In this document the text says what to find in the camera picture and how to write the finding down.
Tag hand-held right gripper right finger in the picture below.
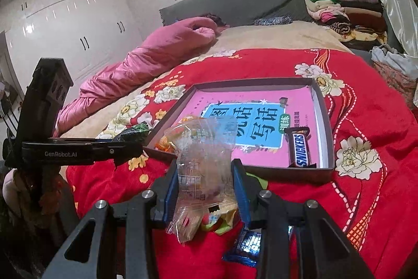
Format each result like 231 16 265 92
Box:
230 159 376 279

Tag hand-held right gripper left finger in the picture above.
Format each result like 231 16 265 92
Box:
42 160 179 279

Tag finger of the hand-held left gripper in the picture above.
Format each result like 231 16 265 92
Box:
93 140 145 166

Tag dark green snack packet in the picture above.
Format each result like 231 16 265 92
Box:
113 122 151 144

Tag light green snack packet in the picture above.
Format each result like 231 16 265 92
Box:
199 172 263 235

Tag clear biscuit packet orange edge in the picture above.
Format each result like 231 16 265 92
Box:
153 116 210 155

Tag blue snack packet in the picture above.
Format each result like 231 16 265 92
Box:
222 228 263 266

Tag clear plastic snack packet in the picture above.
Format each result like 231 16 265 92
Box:
163 116 240 245

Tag dark shallow cardboard box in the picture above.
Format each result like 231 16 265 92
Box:
143 77 335 185

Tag brown chocolate bar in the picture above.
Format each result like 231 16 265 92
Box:
283 127 317 168

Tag person's left forearm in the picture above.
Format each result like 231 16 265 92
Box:
3 168 36 212

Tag white glossy wardrobe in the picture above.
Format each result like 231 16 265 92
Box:
0 0 144 96

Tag pink quilt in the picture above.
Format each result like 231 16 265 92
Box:
54 17 218 136

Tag pink book with blue label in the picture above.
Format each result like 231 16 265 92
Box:
176 84 319 168

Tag red floral blanket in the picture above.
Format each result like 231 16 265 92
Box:
65 48 418 279

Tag dark cloth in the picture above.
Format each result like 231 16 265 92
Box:
199 14 229 34

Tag beige bed sheet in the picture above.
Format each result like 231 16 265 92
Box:
59 21 356 139

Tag dark glittery pillow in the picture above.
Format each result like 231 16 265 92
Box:
253 15 293 26

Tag grey padded headboard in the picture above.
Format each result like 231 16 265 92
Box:
159 0 314 27

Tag pink patterned cloth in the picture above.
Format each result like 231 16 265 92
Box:
374 61 418 110

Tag light blue cloth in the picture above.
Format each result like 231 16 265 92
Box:
370 45 418 80

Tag stack of folded clothes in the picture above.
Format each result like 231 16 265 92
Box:
305 0 389 44

